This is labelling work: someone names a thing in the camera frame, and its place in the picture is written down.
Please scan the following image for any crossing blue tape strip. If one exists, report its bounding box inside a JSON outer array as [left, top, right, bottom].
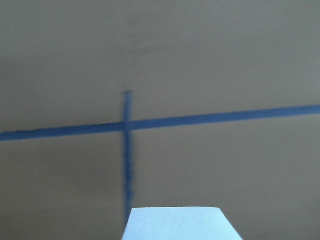
[[123, 90, 134, 224]]

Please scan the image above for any long blue tape strip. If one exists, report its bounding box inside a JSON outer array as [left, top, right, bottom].
[[0, 105, 320, 142]]

